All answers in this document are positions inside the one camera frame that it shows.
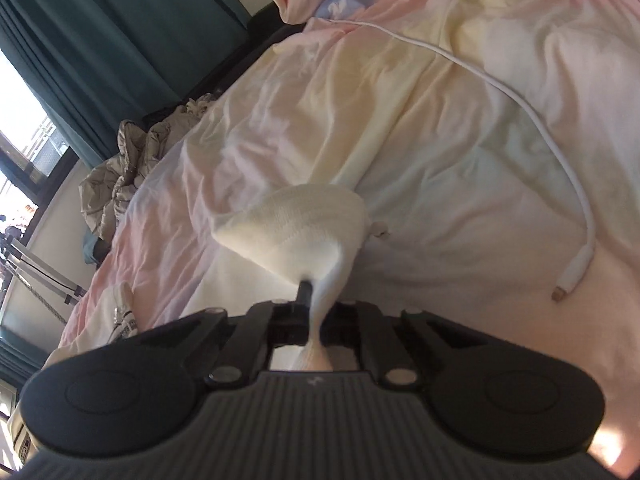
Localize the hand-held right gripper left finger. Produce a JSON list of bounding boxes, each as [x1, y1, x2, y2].
[[131, 281, 315, 387]]

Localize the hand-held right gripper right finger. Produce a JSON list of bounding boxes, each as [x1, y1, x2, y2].
[[324, 300, 495, 389]]

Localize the white soft garment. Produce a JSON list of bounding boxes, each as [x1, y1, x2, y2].
[[212, 183, 392, 372]]

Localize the white printed garment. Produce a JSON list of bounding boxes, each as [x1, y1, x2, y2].
[[106, 282, 140, 343]]

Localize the pastel tie-dye bed sheet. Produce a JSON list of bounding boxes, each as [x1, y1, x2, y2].
[[47, 0, 640, 480]]

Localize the crumpled beige blanket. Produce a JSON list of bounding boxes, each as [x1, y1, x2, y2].
[[77, 94, 222, 241]]

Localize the metal rack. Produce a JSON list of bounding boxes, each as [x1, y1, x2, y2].
[[0, 234, 87, 311]]

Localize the window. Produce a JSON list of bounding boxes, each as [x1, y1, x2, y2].
[[0, 50, 76, 241]]

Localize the dark green curtain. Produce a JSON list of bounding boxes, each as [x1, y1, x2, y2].
[[0, 0, 252, 172]]

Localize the white charging cable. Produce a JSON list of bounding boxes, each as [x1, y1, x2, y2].
[[311, 16, 597, 304]]

